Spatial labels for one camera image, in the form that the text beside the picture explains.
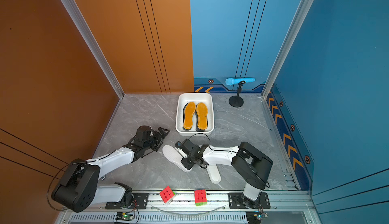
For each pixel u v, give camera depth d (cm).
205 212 71
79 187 42
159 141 79
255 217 70
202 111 105
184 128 97
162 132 81
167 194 71
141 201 74
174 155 89
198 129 97
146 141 71
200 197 70
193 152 67
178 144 78
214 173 81
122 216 71
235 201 72
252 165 47
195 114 105
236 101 114
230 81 95
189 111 105
